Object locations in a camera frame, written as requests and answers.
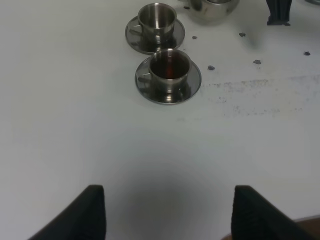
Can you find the stainless steel teacup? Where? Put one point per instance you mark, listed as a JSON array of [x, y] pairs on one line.
[[155, 22], [167, 70]]

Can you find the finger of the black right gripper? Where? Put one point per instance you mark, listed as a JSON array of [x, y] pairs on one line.
[[279, 12]]

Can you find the stainless steel teapot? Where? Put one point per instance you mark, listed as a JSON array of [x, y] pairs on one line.
[[209, 12]]

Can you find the far stainless steel teacup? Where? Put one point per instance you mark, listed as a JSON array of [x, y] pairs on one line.
[[155, 22]]

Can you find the near stainless steel teacup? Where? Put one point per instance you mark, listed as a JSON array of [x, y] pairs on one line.
[[167, 70]]

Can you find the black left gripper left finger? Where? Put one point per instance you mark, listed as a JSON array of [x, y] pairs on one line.
[[84, 219]]

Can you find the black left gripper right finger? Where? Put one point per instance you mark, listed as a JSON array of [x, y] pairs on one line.
[[255, 218]]

